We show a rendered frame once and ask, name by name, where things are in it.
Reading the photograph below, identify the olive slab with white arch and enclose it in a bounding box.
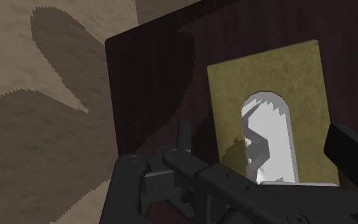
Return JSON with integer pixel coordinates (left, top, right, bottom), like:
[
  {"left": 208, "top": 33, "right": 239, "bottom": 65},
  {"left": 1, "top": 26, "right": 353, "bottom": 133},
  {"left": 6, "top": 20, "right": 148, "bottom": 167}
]
[{"left": 206, "top": 39, "right": 341, "bottom": 187}]

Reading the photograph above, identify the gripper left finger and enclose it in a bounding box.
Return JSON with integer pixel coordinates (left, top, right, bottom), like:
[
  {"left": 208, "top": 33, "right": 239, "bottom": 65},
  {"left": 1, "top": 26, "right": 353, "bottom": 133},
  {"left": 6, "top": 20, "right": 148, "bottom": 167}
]
[{"left": 99, "top": 122, "right": 310, "bottom": 224}]

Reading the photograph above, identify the dark brown wooden table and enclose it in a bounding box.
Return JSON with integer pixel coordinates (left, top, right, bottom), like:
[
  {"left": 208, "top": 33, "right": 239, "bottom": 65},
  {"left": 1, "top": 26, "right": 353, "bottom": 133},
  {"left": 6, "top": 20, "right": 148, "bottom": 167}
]
[{"left": 104, "top": 0, "right": 358, "bottom": 224}]

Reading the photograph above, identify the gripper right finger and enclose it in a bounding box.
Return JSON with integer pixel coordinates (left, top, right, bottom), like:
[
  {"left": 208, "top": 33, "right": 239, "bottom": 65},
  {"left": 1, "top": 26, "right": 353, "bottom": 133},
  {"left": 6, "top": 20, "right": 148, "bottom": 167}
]
[{"left": 323, "top": 123, "right": 358, "bottom": 224}]

